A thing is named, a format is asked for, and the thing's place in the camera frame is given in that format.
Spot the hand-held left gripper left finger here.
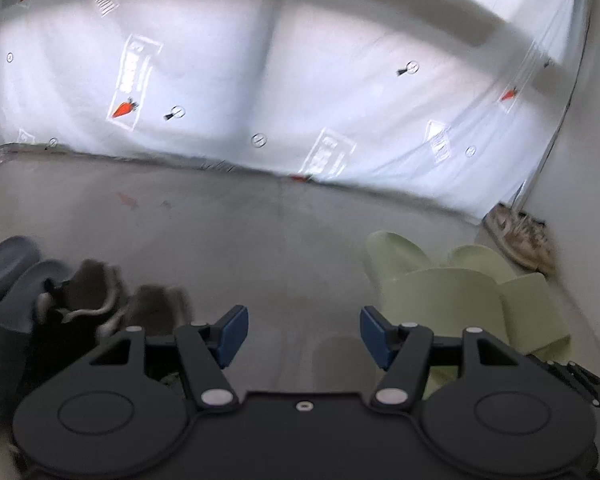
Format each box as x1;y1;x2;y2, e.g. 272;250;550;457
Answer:
87;305;249;413

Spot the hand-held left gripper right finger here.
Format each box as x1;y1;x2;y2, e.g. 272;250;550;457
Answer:
360;306;523;413

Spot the light green slide slipper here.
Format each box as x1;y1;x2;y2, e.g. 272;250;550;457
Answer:
364;231;506;398
447;244;573;361

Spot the dark grey slide slipper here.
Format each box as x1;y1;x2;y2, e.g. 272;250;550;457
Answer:
0;235;43;411
17;259;76;321

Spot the tan sneaker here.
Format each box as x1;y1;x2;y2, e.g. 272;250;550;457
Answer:
481;202;541;270
517;215;562;277

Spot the white printed bed sheet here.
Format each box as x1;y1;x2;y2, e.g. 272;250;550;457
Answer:
0;0;593;226

